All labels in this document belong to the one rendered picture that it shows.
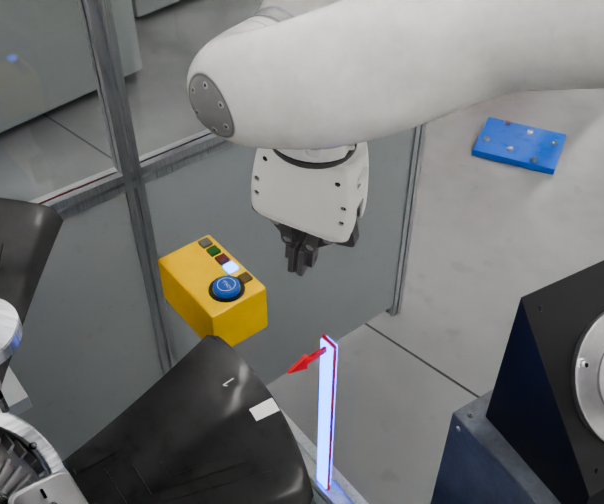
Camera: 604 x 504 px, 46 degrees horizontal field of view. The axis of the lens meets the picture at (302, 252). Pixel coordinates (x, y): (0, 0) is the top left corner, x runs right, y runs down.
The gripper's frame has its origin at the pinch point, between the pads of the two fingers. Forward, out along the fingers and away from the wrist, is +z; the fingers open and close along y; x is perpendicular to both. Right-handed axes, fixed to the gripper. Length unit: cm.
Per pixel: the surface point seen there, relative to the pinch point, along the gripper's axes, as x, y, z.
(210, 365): 6.3, 7.6, 18.1
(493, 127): -232, -4, 157
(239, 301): -12.3, 13.5, 32.1
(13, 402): 8, 45, 55
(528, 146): -223, -21, 154
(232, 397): 8.7, 3.5, 18.5
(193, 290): -11.4, 20.9, 32.7
